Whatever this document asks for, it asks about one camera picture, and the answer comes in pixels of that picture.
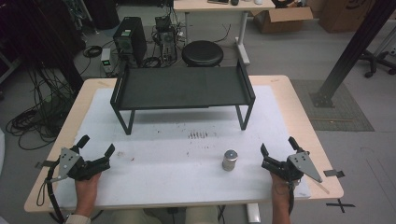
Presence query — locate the person's right hand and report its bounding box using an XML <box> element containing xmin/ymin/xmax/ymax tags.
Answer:
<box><xmin>269</xmin><ymin>172</ymin><xmax>292</xmax><ymax>201</ymax></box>

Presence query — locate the open cardboard box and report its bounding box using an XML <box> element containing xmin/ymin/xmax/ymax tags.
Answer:
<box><xmin>252</xmin><ymin>6</ymin><xmax>314</xmax><ymax>35</ymax></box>

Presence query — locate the black aluminium post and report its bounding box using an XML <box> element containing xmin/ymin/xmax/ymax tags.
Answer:
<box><xmin>309</xmin><ymin>0</ymin><xmax>396</xmax><ymax>108</ymax></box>

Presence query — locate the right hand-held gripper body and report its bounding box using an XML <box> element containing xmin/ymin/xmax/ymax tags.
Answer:
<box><xmin>261</xmin><ymin>151</ymin><xmax>323</xmax><ymax>184</ymax></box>

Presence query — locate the small white power unit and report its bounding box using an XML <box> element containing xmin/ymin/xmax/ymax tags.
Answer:
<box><xmin>100</xmin><ymin>48</ymin><xmax>118</xmax><ymax>76</ymax></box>

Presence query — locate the dark curtain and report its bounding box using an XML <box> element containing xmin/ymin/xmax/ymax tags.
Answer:
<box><xmin>0</xmin><ymin>0</ymin><xmax>86</xmax><ymax>92</ymax></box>

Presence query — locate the black computer tower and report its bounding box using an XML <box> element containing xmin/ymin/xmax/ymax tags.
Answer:
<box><xmin>112</xmin><ymin>16</ymin><xmax>148</xmax><ymax>68</ymax></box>

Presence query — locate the silver metal can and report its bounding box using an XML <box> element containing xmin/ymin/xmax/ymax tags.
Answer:
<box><xmin>221</xmin><ymin>148</ymin><xmax>239</xmax><ymax>172</ymax></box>

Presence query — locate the person's right leg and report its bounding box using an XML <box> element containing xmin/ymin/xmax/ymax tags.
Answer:
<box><xmin>185</xmin><ymin>205</ymin><xmax>220</xmax><ymax>224</ymax></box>

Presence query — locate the coiled black cable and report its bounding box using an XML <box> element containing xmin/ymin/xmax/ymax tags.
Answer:
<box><xmin>82</xmin><ymin>45</ymin><xmax>104</xmax><ymax>59</ymax></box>

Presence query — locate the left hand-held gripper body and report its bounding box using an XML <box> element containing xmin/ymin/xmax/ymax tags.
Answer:
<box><xmin>49</xmin><ymin>147</ymin><xmax>112</xmax><ymax>184</ymax></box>

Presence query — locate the white table leg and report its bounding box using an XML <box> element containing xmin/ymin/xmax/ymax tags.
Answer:
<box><xmin>247</xmin><ymin>203</ymin><xmax>262</xmax><ymax>224</ymax></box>

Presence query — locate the open computer case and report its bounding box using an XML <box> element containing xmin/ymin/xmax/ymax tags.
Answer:
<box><xmin>154</xmin><ymin>15</ymin><xmax>178</xmax><ymax>63</ymax></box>

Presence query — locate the person's left hand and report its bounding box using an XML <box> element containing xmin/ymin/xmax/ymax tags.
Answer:
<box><xmin>74</xmin><ymin>172</ymin><xmax>103</xmax><ymax>201</ymax></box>

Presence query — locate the grey floor mat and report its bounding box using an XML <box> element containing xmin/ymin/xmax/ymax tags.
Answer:
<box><xmin>290</xmin><ymin>78</ymin><xmax>375</xmax><ymax>133</ymax></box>

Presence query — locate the black metal shelf rack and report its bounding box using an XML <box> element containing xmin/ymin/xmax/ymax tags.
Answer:
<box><xmin>109</xmin><ymin>57</ymin><xmax>257</xmax><ymax>136</ymax></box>

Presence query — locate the person's leg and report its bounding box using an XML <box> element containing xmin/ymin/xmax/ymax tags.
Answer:
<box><xmin>185</xmin><ymin>205</ymin><xmax>220</xmax><ymax>224</ymax></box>
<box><xmin>110</xmin><ymin>208</ymin><xmax>163</xmax><ymax>224</ymax></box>

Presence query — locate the white table mat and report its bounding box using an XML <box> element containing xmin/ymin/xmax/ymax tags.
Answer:
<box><xmin>49</xmin><ymin>85</ymin><xmax>312</xmax><ymax>210</ymax></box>

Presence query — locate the white-legged wooden desk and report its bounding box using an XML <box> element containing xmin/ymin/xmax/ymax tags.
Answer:
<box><xmin>173</xmin><ymin>0</ymin><xmax>276</xmax><ymax>66</ymax></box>

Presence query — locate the large closed cardboard box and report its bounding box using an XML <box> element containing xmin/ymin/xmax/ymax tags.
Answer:
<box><xmin>317</xmin><ymin>0</ymin><xmax>378</xmax><ymax>34</ymax></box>

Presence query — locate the person's left leg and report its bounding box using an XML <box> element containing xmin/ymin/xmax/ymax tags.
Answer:
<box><xmin>110</xmin><ymin>208</ymin><xmax>163</xmax><ymax>224</ymax></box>

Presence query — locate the tangle of black cables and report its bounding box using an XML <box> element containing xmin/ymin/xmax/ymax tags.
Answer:
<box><xmin>5</xmin><ymin>62</ymin><xmax>82</xmax><ymax>151</ymax></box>

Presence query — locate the black office chair base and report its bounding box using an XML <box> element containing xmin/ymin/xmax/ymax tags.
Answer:
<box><xmin>359</xmin><ymin>49</ymin><xmax>396</xmax><ymax>79</ymax></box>

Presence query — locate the black gripper strap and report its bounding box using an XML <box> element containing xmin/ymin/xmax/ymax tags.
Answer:
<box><xmin>35</xmin><ymin>161</ymin><xmax>68</xmax><ymax>224</ymax></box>

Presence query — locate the beige sleeve cuff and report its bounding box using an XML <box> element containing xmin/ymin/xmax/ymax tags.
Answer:
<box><xmin>64</xmin><ymin>213</ymin><xmax>92</xmax><ymax>224</ymax></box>

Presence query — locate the black round stool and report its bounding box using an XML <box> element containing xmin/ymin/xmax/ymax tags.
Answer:
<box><xmin>181</xmin><ymin>39</ymin><xmax>224</xmax><ymax>68</ymax></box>

